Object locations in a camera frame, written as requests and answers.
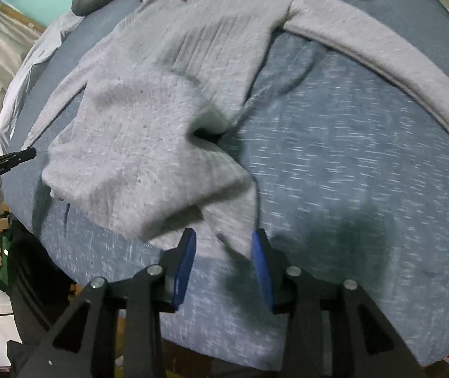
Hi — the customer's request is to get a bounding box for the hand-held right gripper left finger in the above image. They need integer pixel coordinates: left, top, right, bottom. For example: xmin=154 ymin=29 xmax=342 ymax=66
xmin=8 ymin=228 xmax=197 ymax=378

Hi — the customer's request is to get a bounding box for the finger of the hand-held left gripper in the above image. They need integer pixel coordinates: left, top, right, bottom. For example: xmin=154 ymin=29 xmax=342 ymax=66
xmin=0 ymin=146 xmax=37 ymax=166

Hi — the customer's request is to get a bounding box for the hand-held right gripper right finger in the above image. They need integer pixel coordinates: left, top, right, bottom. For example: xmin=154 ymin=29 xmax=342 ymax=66
xmin=251 ymin=228 xmax=426 ymax=378

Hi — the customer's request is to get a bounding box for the grey knit sweater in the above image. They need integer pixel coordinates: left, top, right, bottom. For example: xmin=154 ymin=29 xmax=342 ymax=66
xmin=23 ymin=0 xmax=449 ymax=258

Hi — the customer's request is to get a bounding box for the green bag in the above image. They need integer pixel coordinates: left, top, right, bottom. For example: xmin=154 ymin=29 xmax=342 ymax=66
xmin=0 ymin=215 xmax=22 ymax=294

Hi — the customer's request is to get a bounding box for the blue flecked bed blanket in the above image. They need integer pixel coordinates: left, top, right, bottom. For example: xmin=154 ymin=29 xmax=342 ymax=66
xmin=2 ymin=0 xmax=449 ymax=371

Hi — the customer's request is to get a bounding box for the wooden wall trim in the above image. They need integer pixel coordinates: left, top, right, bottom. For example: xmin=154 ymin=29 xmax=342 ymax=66
xmin=0 ymin=2 xmax=48 ymax=34

